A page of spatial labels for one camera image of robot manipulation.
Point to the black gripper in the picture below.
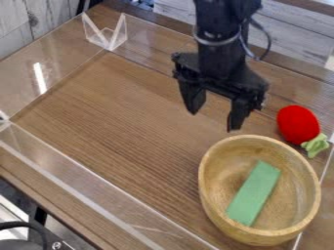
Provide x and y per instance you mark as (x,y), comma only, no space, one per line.
(221,72)

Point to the green rectangular block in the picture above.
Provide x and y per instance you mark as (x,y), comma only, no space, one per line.
(253,194)

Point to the brown wooden bowl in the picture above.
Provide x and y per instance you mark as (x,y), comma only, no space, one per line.
(294,201)

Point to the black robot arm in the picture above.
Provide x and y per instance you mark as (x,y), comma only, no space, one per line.
(222,25)

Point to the red plush strawberry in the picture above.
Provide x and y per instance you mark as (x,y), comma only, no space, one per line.
(299,129)

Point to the clear acrylic tray wall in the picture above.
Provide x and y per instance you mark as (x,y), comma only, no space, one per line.
(102,147)

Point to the clear acrylic corner bracket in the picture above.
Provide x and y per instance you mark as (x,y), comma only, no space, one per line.
(106,38)

